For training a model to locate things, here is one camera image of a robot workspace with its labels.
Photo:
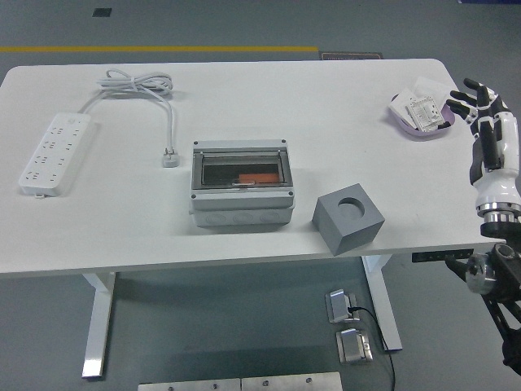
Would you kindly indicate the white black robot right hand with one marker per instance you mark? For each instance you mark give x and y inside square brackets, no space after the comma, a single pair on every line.
[504,163]

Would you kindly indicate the orange cylindrical battery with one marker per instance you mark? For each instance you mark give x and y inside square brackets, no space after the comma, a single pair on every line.
[260,178]

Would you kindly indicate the transparent hinged box lid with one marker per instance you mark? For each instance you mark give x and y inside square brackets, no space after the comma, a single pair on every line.
[197,171]

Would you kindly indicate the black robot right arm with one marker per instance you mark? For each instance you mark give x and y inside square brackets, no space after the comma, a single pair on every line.
[480,277]

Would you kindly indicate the white card box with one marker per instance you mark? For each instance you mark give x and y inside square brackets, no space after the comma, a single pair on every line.
[401,104]

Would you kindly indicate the grey block battery holder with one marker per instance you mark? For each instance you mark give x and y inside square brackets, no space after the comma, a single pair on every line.
[350,236]

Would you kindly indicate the grey plastic junction box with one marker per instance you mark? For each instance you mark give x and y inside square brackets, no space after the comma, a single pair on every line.
[240,212]

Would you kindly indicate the small black part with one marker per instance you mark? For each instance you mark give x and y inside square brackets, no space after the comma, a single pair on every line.
[446,124]

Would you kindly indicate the purple plastic tray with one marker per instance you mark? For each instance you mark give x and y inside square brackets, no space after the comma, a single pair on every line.
[411,132]

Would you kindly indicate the clear plastic bag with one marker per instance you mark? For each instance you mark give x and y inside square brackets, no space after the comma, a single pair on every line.
[431,87]

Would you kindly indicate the black table control panel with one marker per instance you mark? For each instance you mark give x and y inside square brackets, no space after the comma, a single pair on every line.
[431,256]

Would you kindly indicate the white table leg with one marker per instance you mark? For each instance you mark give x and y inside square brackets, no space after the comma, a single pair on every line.
[380,301]
[97,326]

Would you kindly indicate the dark floor mat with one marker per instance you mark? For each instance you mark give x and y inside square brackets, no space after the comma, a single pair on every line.
[352,56]

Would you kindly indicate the silver foot pedal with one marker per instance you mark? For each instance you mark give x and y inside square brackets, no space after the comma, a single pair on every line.
[354,346]
[340,305]

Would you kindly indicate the grey metal plate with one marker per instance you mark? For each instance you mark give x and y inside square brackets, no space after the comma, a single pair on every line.
[187,385]

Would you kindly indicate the black square floor cover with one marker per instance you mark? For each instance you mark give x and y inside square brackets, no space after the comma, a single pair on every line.
[102,12]

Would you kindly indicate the white power strip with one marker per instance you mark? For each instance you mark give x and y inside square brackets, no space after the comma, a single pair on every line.
[53,155]

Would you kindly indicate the white printed switch panel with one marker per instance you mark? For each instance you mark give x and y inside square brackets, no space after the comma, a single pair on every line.
[425,114]

